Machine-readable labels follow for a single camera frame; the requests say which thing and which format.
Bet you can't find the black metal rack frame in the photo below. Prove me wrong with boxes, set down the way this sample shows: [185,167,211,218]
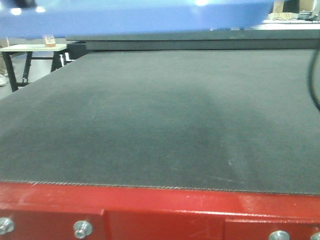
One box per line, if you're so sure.
[66,29,320,51]

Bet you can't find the orange juice bottle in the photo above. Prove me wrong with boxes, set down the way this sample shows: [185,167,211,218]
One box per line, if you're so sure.
[43,35,56,48]

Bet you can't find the blue plastic tray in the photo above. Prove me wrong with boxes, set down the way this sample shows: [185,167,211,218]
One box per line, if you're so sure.
[0,0,273,39]

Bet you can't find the red metal table frame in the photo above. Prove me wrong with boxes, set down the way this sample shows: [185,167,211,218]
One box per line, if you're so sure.
[0,182,320,240]

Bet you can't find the dark grey table mat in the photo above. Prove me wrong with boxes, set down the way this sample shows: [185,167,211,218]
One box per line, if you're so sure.
[0,50,320,195]

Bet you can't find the white side table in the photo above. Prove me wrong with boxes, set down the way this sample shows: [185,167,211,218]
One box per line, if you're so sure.
[0,43,67,92]

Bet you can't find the silver bolt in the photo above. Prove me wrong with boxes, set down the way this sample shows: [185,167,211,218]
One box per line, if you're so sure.
[310,232,320,240]
[73,220,93,240]
[0,217,15,236]
[268,230,290,240]

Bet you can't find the black cable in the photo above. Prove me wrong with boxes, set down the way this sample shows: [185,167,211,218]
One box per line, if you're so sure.
[307,48,320,111]

